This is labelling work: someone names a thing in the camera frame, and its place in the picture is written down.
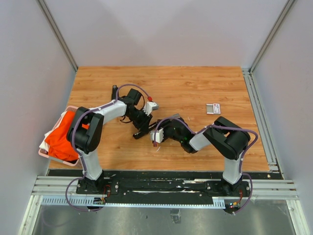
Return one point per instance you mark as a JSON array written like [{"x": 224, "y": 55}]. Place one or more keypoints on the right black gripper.
[{"x": 164, "y": 125}]

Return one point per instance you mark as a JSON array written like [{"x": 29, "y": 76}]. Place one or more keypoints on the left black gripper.
[{"x": 144, "y": 125}]

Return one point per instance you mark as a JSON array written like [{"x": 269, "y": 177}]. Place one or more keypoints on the black stapler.
[
  {"x": 114, "y": 92},
  {"x": 152, "y": 126}
]

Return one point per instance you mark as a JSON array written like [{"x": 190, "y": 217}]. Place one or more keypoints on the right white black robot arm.
[{"x": 224, "y": 135}]

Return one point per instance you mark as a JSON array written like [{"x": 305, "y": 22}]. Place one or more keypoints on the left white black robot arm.
[{"x": 84, "y": 135}]

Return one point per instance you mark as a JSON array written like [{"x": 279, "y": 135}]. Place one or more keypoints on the staple box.
[{"x": 213, "y": 109}]

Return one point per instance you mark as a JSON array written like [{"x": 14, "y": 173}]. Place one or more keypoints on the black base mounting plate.
[{"x": 163, "y": 191}]

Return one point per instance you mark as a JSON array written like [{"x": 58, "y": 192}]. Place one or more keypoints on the orange cloth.
[{"x": 59, "y": 146}]

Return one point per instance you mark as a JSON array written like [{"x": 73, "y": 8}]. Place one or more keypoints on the white cloth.
[{"x": 44, "y": 145}]

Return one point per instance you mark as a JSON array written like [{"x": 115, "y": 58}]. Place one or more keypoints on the pink plastic basket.
[{"x": 45, "y": 154}]

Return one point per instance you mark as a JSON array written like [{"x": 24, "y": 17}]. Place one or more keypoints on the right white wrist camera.
[{"x": 157, "y": 136}]

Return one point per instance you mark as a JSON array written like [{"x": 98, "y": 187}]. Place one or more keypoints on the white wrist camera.
[
  {"x": 157, "y": 136},
  {"x": 149, "y": 107}
]

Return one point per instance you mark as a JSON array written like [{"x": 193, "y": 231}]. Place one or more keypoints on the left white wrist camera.
[{"x": 149, "y": 107}]

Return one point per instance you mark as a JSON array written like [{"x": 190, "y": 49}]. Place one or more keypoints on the grey cable duct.
[{"x": 73, "y": 201}]

